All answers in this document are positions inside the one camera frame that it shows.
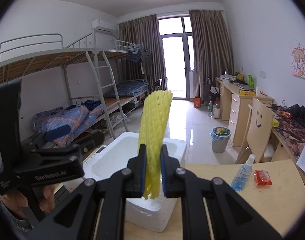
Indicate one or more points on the red snack packet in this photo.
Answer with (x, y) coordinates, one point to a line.
(262, 178)

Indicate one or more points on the blue plaid quilt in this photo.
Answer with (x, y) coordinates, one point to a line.
(79, 117)

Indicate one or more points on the yellow foam fruit net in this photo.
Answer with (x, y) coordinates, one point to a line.
(153, 124)

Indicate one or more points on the left hand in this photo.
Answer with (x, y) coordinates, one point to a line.
(15, 201)

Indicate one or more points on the right brown curtain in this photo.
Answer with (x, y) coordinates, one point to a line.
(212, 47)

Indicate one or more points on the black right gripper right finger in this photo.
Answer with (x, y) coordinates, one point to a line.
(211, 209)

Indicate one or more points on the grey trash bin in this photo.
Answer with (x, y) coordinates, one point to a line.
(220, 137)

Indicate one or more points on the blue spray bottle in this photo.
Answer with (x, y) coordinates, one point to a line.
(242, 176)

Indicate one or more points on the light wood desk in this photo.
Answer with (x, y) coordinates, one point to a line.
(234, 109)

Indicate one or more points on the brown curtain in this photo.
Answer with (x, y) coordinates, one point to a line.
(212, 47)
(147, 62)

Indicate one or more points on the white air conditioner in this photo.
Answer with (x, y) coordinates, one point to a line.
(103, 26)

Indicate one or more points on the metal bunk bed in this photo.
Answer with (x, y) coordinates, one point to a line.
(57, 74)

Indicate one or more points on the pink cartoon poster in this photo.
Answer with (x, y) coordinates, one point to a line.
(298, 61)

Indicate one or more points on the wooden smiley chair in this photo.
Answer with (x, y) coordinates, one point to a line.
(258, 134)

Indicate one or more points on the left brown curtain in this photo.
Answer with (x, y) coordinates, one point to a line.
(147, 62)

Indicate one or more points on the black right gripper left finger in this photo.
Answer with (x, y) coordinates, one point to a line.
(96, 209)

